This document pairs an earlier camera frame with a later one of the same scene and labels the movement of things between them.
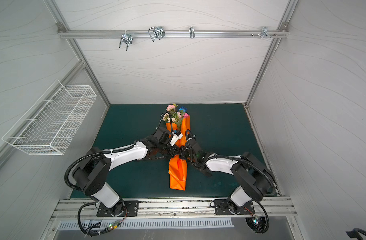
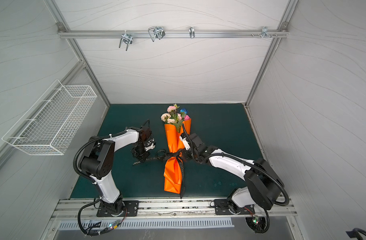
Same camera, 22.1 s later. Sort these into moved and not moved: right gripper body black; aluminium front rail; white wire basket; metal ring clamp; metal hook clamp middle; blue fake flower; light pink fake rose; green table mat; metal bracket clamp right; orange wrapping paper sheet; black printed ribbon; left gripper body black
Moved: black printed ribbon; orange wrapping paper sheet; left gripper body black; right gripper body black
Not moved: metal bracket clamp right; blue fake flower; aluminium front rail; metal hook clamp middle; white wire basket; green table mat; light pink fake rose; metal ring clamp
